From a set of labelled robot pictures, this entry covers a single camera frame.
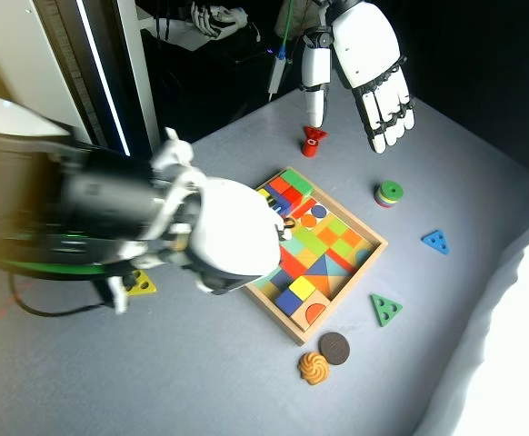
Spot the white adapter box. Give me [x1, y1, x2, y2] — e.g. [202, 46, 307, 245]
[267, 56, 289, 95]

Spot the spare white robot hand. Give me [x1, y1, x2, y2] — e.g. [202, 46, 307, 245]
[190, 0, 250, 41]

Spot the orange swirl toy cookie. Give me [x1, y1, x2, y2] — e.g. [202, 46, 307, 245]
[297, 352, 331, 386]

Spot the blue triangle with three holes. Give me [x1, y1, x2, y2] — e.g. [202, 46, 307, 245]
[421, 229, 450, 255]

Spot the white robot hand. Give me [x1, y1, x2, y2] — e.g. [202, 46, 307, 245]
[185, 175, 294, 297]
[299, 0, 416, 155]

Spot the green cable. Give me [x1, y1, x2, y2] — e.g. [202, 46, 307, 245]
[275, 0, 295, 55]

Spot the stack of coloured rings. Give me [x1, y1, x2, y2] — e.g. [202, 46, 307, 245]
[374, 180, 404, 209]

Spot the grey table cloth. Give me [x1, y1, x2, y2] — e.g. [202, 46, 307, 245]
[0, 88, 529, 436]

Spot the green triangle with three holes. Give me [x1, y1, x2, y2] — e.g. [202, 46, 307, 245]
[369, 293, 404, 328]

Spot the black cable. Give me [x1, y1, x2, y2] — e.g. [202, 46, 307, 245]
[9, 272, 111, 318]

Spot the white cabinet with black stripe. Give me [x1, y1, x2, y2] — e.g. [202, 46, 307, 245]
[0, 0, 162, 158]

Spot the yellow wooden cube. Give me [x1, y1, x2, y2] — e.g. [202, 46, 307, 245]
[288, 275, 318, 302]

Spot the blue wooden cube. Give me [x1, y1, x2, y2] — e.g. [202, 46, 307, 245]
[273, 288, 303, 318]

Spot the wooden puzzle tray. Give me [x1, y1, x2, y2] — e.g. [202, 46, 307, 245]
[241, 166, 389, 347]

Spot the yellow triangle with three holes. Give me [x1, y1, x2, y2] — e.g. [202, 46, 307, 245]
[125, 270, 158, 297]

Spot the round chocolate toy cookie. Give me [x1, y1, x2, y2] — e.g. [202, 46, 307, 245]
[317, 332, 351, 366]

